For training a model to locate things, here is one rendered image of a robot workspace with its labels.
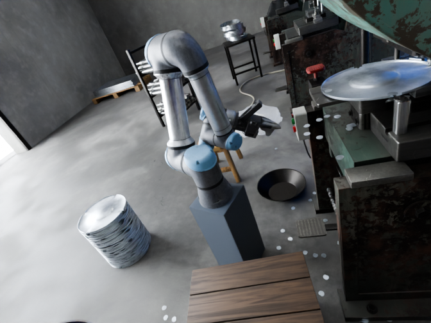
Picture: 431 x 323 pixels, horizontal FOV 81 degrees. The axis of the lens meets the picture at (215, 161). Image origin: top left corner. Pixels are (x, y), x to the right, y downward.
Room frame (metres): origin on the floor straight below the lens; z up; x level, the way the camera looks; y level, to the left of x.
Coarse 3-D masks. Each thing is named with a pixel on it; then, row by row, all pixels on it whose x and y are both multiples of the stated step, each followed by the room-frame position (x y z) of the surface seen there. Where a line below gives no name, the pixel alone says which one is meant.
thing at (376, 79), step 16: (368, 64) 0.78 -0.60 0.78; (384, 64) 0.74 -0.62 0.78; (400, 64) 0.70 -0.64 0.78; (416, 64) 0.66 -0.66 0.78; (336, 80) 0.76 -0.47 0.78; (352, 80) 0.70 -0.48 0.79; (368, 80) 0.66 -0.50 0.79; (384, 80) 0.62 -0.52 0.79; (400, 80) 0.60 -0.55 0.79; (416, 80) 0.56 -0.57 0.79; (336, 96) 0.64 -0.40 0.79; (352, 96) 0.61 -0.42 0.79; (368, 96) 0.57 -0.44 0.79; (384, 96) 0.54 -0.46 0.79
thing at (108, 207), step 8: (104, 200) 1.34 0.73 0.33; (112, 200) 1.30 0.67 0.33; (120, 200) 1.27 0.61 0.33; (88, 208) 1.30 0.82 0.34; (96, 208) 1.28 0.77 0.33; (104, 208) 1.24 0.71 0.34; (112, 208) 1.21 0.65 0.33; (120, 208) 1.18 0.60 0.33; (88, 216) 1.23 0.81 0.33; (96, 216) 1.19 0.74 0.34; (104, 216) 1.16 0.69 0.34; (112, 216) 1.14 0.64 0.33; (80, 224) 1.18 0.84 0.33; (88, 224) 1.15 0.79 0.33; (96, 224) 1.12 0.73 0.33; (104, 224) 1.10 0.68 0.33
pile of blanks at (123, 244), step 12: (120, 216) 1.14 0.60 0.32; (132, 216) 1.19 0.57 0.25; (108, 228) 1.08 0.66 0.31; (120, 228) 1.10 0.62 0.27; (132, 228) 1.14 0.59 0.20; (144, 228) 1.23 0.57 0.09; (96, 240) 1.07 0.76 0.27; (108, 240) 1.07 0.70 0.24; (120, 240) 1.09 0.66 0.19; (132, 240) 1.11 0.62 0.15; (144, 240) 1.15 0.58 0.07; (108, 252) 1.07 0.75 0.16; (120, 252) 1.07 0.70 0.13; (132, 252) 1.09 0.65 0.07; (144, 252) 1.12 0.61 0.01; (120, 264) 1.07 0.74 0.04; (132, 264) 1.07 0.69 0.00
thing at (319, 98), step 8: (312, 88) 0.77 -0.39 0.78; (320, 88) 0.75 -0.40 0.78; (312, 96) 0.72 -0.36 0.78; (320, 96) 0.70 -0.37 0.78; (320, 104) 0.65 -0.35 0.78; (328, 104) 0.64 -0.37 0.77; (352, 104) 0.70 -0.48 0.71; (360, 104) 0.63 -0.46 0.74; (368, 104) 0.62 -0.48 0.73; (376, 104) 0.62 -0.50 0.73; (384, 104) 0.61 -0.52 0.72; (352, 112) 0.70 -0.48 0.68; (360, 112) 0.63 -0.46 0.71; (368, 112) 0.62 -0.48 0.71; (360, 120) 0.63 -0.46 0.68; (368, 120) 0.63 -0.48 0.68; (360, 128) 0.63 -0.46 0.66
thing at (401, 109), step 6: (402, 96) 0.50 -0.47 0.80; (396, 102) 0.49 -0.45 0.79; (402, 102) 0.48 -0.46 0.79; (408, 102) 0.48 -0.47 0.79; (396, 108) 0.49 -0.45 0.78; (402, 108) 0.48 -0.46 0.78; (408, 108) 0.48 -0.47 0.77; (396, 114) 0.49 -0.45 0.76; (402, 114) 0.48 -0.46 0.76; (408, 114) 0.48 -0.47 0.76; (396, 120) 0.49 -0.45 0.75; (402, 120) 0.48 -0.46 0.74; (408, 120) 0.48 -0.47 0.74; (396, 126) 0.49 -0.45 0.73; (402, 126) 0.48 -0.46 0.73; (408, 126) 0.48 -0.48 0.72; (396, 132) 0.49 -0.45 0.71; (402, 132) 0.48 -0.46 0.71
